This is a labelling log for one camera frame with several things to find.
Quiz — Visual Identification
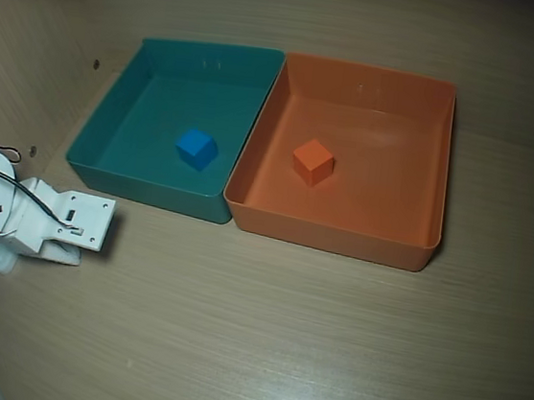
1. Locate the thin red black servo wire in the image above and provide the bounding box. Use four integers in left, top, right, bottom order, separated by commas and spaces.
0, 143, 23, 166

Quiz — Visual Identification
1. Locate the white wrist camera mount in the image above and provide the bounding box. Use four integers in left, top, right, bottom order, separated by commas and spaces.
4, 174, 120, 264

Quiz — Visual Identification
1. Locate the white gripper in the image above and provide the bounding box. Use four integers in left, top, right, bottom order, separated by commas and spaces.
0, 172, 92, 269

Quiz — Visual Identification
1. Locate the blue cube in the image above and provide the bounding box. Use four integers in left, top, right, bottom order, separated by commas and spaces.
172, 125, 221, 174

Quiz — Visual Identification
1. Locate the orange plastic box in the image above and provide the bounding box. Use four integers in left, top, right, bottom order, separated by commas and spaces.
216, 45, 461, 276

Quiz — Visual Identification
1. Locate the teal plastic box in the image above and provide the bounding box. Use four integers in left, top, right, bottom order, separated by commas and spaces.
58, 26, 287, 231

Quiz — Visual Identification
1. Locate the black camera cable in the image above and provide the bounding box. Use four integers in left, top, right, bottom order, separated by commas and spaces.
0, 168, 85, 231

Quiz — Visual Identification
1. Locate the orange cube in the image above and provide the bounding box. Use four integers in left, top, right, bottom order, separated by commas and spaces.
289, 135, 337, 190

